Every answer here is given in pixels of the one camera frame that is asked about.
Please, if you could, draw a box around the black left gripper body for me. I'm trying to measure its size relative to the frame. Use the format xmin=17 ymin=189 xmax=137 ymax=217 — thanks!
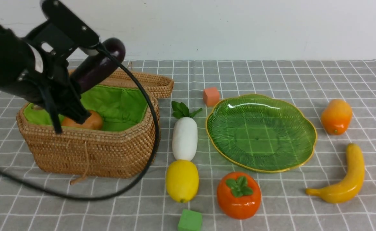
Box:
xmin=21 ymin=19 xmax=81 ymax=106

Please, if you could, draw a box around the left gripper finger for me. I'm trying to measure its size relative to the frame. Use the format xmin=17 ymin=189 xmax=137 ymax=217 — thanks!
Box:
xmin=42 ymin=87 xmax=63 ymax=134
xmin=58 ymin=80 xmax=91 ymax=124

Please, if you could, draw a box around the yellow toy banana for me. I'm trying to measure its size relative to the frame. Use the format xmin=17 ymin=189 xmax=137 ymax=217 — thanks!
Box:
xmin=305 ymin=143 xmax=365 ymax=204

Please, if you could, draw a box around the orange toy mango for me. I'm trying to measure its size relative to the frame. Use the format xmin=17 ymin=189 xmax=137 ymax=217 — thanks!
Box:
xmin=320 ymin=98 xmax=353 ymax=135

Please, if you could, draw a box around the white toy radish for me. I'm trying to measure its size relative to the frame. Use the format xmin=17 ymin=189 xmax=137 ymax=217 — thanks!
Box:
xmin=171 ymin=101 xmax=202 ymax=161

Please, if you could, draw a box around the yellow toy lemon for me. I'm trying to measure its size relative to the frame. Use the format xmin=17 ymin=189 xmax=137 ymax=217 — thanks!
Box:
xmin=165 ymin=159 xmax=199 ymax=203

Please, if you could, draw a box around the orange toy persimmon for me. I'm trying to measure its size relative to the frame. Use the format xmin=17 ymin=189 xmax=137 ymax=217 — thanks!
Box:
xmin=217 ymin=172 xmax=262 ymax=220

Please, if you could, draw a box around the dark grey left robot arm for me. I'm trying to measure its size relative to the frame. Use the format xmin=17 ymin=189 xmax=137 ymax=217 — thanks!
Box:
xmin=0 ymin=25 xmax=91 ymax=133

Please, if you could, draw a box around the woven rattan basket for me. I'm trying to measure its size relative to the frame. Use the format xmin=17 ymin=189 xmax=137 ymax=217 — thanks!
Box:
xmin=16 ymin=85 xmax=155 ymax=178

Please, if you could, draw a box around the woven basket lid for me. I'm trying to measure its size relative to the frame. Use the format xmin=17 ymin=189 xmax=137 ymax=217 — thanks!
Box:
xmin=66 ymin=62 xmax=175 ymax=99

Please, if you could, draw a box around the grey checked tablecloth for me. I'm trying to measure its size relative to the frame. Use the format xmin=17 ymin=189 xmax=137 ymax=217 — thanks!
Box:
xmin=0 ymin=60 xmax=376 ymax=231

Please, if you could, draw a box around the green glass leaf plate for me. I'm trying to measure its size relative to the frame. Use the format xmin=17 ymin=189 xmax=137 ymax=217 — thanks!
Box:
xmin=205 ymin=94 xmax=318 ymax=173

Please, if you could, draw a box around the orange foam cube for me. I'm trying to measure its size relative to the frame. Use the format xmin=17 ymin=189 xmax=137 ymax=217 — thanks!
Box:
xmin=203 ymin=87 xmax=221 ymax=107

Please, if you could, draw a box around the green foam cube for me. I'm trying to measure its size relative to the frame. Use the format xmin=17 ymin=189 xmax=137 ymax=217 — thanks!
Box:
xmin=178 ymin=209 xmax=203 ymax=231

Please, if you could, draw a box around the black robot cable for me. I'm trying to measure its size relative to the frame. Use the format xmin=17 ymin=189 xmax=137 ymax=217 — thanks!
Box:
xmin=0 ymin=45 xmax=161 ymax=201

